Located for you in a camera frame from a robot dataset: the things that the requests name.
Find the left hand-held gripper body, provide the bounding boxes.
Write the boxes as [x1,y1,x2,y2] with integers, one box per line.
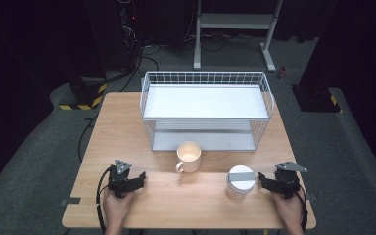
[107,159,135,199]

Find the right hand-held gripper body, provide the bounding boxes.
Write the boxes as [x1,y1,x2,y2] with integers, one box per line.
[273,161,308,200]

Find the cream mug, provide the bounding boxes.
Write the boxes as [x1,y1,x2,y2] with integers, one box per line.
[175,140,203,174]

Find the white wire shelf rack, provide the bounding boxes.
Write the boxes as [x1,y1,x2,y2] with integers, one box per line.
[139,71,275,153]

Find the person's left hand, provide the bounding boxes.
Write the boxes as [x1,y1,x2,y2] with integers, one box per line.
[102,188,137,227]

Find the person's right hand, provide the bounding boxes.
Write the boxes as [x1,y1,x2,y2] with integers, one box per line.
[270,189,306,230]

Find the black stand with striped base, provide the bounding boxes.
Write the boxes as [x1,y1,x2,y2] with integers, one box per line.
[58,75,108,112]
[291,83,344,114]

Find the white metal stand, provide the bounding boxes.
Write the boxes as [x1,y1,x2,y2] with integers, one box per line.
[193,0,284,73]

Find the left hand-held gripper cable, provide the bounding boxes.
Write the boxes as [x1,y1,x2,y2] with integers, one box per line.
[95,164,116,235]

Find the hand-held gripper cable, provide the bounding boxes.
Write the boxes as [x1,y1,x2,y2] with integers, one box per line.
[95,164,116,235]
[294,182,309,234]

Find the right hand-held gripper cable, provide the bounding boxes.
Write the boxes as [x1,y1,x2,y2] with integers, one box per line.
[294,182,309,234]

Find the thin black floor cable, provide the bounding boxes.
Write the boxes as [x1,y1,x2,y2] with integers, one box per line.
[77,115,98,163]

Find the dark equipment rack with wires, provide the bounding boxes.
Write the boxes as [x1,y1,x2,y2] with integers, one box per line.
[117,0,145,73]

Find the cables under white stand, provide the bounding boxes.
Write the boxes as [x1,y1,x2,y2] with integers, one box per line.
[183,29,266,53]

